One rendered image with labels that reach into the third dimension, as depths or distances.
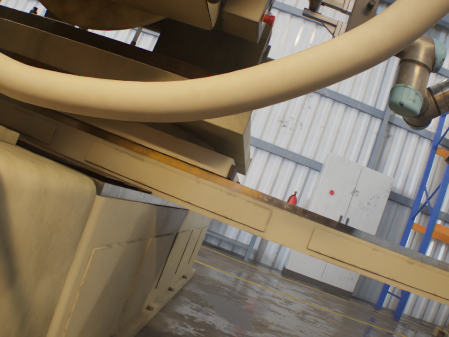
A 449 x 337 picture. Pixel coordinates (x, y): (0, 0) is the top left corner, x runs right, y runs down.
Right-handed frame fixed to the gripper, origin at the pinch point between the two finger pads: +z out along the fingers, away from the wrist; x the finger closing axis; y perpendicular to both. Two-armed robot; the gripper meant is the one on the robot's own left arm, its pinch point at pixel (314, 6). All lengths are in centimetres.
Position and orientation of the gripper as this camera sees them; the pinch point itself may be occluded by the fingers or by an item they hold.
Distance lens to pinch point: 108.7
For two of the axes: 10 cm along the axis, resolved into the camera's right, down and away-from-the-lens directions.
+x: -3.4, 9.3, 1.2
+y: -1.5, 0.7, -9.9
